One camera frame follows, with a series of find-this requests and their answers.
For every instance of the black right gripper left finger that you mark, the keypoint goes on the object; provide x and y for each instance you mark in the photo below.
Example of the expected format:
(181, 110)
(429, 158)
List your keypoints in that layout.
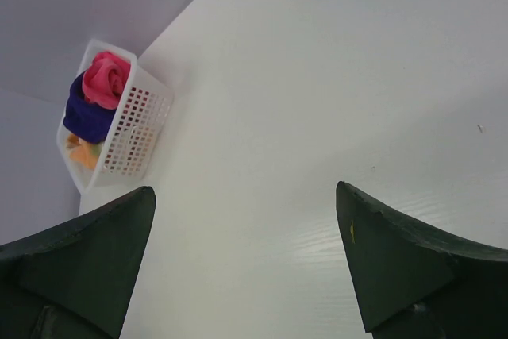
(76, 279)

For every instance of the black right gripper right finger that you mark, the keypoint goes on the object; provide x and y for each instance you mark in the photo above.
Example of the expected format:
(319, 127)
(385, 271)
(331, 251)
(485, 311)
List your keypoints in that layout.
(413, 280)

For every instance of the purple towel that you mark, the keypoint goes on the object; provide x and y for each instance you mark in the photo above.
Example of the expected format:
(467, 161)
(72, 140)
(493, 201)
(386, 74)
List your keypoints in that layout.
(88, 121)

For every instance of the orange patterned towel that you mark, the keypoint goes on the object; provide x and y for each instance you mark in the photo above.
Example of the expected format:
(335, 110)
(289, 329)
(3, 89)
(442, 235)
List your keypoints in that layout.
(83, 152)

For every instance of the white plastic mesh basket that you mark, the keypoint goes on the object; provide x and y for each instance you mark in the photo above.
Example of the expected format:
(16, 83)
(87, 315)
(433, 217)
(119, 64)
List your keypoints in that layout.
(139, 117)

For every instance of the pink towel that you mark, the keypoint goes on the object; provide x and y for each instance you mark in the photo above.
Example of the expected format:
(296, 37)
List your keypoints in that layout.
(104, 81)

